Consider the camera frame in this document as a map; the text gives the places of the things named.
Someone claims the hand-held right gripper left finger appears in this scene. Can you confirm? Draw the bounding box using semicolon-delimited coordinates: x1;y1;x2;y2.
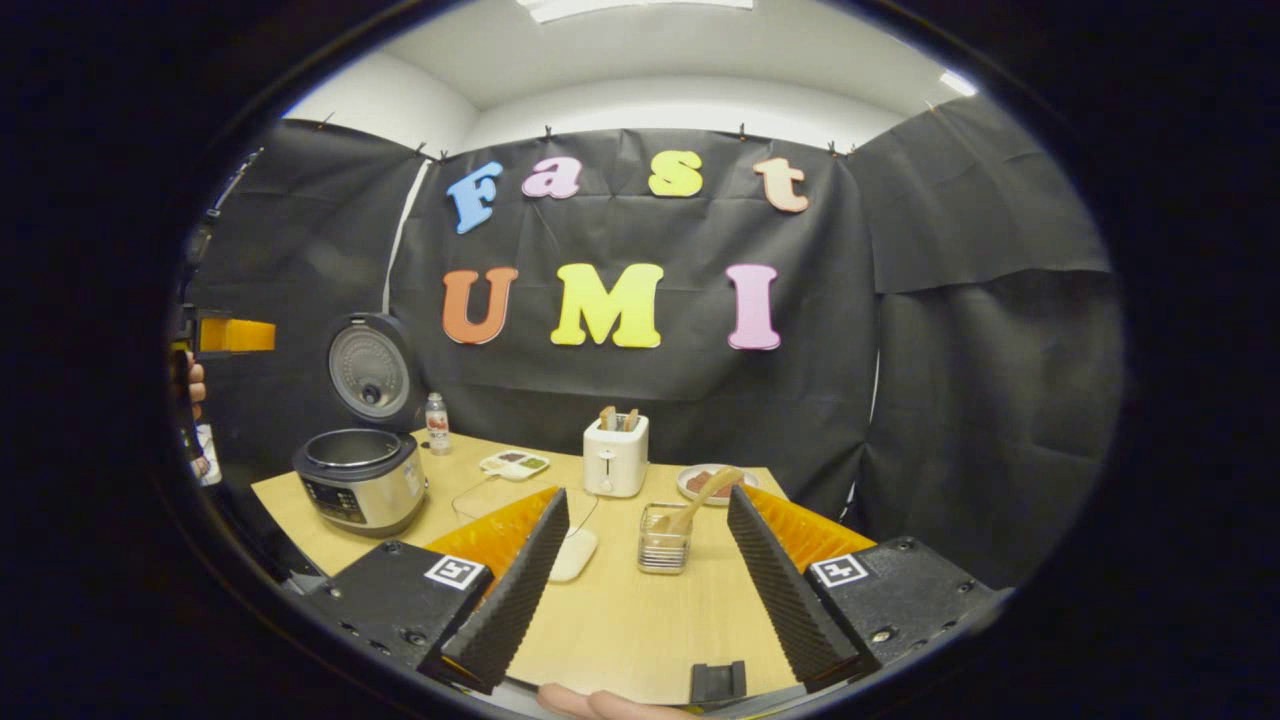
305;487;571;694

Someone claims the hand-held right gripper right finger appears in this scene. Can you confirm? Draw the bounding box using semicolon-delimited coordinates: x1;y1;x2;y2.
725;484;1016;693

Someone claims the clear wire chopstick holder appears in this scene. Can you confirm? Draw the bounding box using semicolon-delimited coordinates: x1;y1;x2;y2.
638;503;694;576

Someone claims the wooden spoon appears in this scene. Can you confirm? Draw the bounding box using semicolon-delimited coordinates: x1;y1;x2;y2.
655;466;746;536

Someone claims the silver black rice cooker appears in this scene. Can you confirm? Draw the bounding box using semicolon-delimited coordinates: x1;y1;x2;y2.
293;312;429;539

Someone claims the white side desk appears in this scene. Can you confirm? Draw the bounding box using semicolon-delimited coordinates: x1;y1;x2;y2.
193;423;225;489

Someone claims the white divided seasoning tray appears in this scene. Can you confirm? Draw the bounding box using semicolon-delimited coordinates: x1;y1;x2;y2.
479;450;551;483

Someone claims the white round plate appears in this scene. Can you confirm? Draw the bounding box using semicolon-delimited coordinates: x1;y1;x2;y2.
676;463;761;507

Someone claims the white toaster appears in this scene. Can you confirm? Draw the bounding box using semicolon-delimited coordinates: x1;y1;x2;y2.
583;412;650;499

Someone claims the wide ceiling light panel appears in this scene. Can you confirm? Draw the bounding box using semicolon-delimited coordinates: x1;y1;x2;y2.
520;0;756;24

